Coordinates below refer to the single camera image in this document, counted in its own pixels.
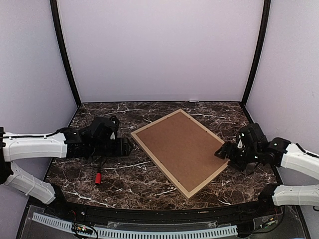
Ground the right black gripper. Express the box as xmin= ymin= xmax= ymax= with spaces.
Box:
xmin=215 ymin=141 xmax=260 ymax=172

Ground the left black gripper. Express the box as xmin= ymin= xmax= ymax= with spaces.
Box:
xmin=90 ymin=137 xmax=134 ymax=157

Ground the left black corner post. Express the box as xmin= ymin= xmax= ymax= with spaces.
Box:
xmin=50 ymin=0 xmax=82 ymax=108

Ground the black corner post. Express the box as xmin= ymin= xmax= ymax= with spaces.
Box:
xmin=50 ymin=0 xmax=82 ymax=108
xmin=240 ymin=0 xmax=272 ymax=108

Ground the black front rail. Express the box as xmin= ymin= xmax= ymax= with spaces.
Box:
xmin=27 ymin=193 xmax=295 ymax=226

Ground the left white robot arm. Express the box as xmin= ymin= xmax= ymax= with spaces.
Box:
xmin=0 ymin=116 xmax=133 ymax=217

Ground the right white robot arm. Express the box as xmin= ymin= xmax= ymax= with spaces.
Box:
xmin=215 ymin=123 xmax=319 ymax=216

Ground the small circuit board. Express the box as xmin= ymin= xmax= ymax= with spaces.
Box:
xmin=71 ymin=224 xmax=93 ymax=236

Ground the right black corner post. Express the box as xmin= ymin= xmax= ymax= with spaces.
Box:
xmin=240 ymin=0 xmax=272 ymax=108

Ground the white slotted cable duct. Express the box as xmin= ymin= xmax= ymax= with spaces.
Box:
xmin=31 ymin=213 xmax=238 ymax=239

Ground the red handled screwdriver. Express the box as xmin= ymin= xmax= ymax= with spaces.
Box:
xmin=95 ymin=168 xmax=102 ymax=185

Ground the wooden picture frame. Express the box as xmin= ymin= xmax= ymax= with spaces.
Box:
xmin=131 ymin=109 xmax=228 ymax=199

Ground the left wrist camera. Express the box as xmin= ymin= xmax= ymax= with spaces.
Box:
xmin=109 ymin=116 xmax=120 ymax=139

